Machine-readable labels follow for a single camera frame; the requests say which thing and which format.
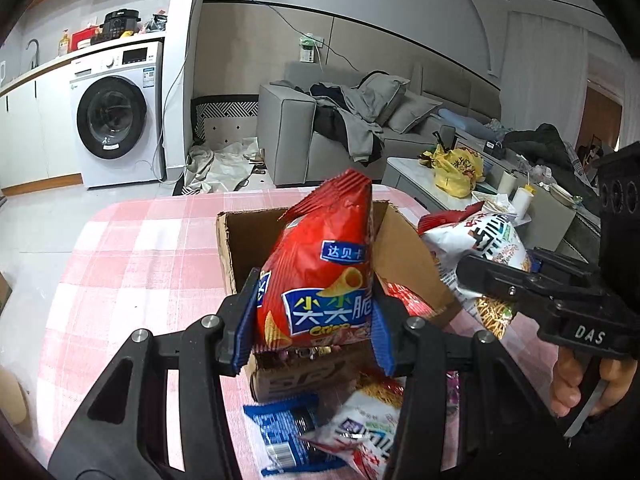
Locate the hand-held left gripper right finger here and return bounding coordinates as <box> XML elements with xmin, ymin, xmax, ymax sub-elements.
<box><xmin>369</xmin><ymin>290</ymin><xmax>571</xmax><ymax>480</ymax></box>

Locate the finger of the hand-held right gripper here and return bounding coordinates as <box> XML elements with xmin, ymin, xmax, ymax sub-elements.
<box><xmin>527</xmin><ymin>246</ymin><xmax>603</xmax><ymax>288</ymax></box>
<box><xmin>455</xmin><ymin>254</ymin><xmax>561</xmax><ymax>317</ymax></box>

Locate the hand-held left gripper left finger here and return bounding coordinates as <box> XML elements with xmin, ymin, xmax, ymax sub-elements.
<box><xmin>47</xmin><ymin>267</ymin><xmax>266</xmax><ymax>480</ymax></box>

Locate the white red noodle snack bag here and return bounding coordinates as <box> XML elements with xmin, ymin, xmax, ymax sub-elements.
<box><xmin>300</xmin><ymin>370</ymin><xmax>408</xmax><ymax>480</ymax></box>
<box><xmin>417</xmin><ymin>201</ymin><xmax>533</xmax><ymax>341</ymax></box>

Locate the brown cardboard box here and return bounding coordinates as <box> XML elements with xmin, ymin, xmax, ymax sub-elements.
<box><xmin>216</xmin><ymin>200</ymin><xmax>463</xmax><ymax>403</ymax></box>

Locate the red cone crisps bag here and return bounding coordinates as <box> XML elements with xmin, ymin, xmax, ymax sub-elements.
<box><xmin>252</xmin><ymin>169</ymin><xmax>376</xmax><ymax>353</ymax></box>

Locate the blue cookie packet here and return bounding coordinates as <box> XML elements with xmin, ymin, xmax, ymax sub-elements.
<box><xmin>243</xmin><ymin>392</ymin><xmax>351</xmax><ymax>478</ymax></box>

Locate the person's right hand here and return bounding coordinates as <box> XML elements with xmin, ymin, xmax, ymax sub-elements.
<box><xmin>550</xmin><ymin>347</ymin><xmax>640</xmax><ymax>418</ymax></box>

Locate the grey storage box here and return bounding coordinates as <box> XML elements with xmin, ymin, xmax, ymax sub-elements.
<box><xmin>525</xmin><ymin>200</ymin><xmax>576</xmax><ymax>256</ymax></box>

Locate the white rectangular container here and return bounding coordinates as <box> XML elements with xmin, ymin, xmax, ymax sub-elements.
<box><xmin>470</xmin><ymin>191</ymin><xmax>521</xmax><ymax>218</ymax></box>

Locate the pink checked tablecloth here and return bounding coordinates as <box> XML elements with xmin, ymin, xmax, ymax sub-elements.
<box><xmin>37</xmin><ymin>185</ymin><xmax>566</xmax><ymax>480</ymax></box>

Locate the yellow plastic bag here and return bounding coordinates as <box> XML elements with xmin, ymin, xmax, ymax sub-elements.
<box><xmin>432</xmin><ymin>144</ymin><xmax>486</xmax><ymax>198</ymax></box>

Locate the wooden door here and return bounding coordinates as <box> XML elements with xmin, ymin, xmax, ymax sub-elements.
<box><xmin>582</xmin><ymin>85</ymin><xmax>623</xmax><ymax>153</ymax></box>

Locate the dark coat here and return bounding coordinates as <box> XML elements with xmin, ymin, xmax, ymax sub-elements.
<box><xmin>502</xmin><ymin>124</ymin><xmax>601</xmax><ymax>196</ymax></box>

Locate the white coffee table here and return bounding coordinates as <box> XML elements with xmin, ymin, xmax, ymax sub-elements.
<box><xmin>387</xmin><ymin>156</ymin><xmax>533</xmax><ymax>231</ymax></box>

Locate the white floor cloth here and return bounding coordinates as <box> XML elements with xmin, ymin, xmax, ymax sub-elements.
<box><xmin>185</xmin><ymin>140</ymin><xmax>261</xmax><ymax>193</ymax></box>

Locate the light blue pillow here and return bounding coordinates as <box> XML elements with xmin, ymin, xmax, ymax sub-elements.
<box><xmin>440</xmin><ymin>107</ymin><xmax>496</xmax><ymax>138</ymax></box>

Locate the grey sofa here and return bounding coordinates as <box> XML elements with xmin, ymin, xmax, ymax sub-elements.
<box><xmin>257</xmin><ymin>60</ymin><xmax>503</xmax><ymax>186</ymax></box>

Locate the white curtain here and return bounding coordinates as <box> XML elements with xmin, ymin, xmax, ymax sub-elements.
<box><xmin>500</xmin><ymin>10</ymin><xmax>588</xmax><ymax>136</ymax></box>

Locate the grey pillow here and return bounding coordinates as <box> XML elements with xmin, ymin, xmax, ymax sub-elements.
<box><xmin>360</xmin><ymin>75</ymin><xmax>411</xmax><ymax>123</ymax></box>
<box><xmin>387</xmin><ymin>92</ymin><xmax>443</xmax><ymax>135</ymax></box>

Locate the herringbone patterned board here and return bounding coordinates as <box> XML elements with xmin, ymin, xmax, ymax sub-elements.
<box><xmin>192</xmin><ymin>96</ymin><xmax>261</xmax><ymax>146</ymax></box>

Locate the grey garment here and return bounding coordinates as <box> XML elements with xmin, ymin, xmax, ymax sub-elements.
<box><xmin>330</xmin><ymin>87</ymin><xmax>386</xmax><ymax>163</ymax></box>

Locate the black garment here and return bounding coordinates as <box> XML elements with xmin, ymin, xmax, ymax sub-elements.
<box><xmin>310</xmin><ymin>82</ymin><xmax>371</xmax><ymax>161</ymax></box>

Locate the white washing machine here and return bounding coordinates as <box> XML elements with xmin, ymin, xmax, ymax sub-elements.
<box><xmin>69</xmin><ymin>41</ymin><xmax>166</xmax><ymax>190</ymax></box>

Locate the white base cabinet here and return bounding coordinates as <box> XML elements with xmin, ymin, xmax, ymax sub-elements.
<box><xmin>0</xmin><ymin>52</ymin><xmax>83</xmax><ymax>191</ymax></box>

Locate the black pressure cooker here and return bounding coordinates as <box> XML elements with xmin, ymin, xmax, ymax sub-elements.
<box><xmin>100</xmin><ymin>10</ymin><xmax>141</xmax><ymax>41</ymax></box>

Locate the red box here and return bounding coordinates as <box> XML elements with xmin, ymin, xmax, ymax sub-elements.
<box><xmin>71</xmin><ymin>27</ymin><xmax>98</xmax><ymax>52</ymax></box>

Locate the wall socket with charger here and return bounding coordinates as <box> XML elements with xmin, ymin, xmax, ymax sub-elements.
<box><xmin>298</xmin><ymin>34</ymin><xmax>323</xmax><ymax>63</ymax></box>

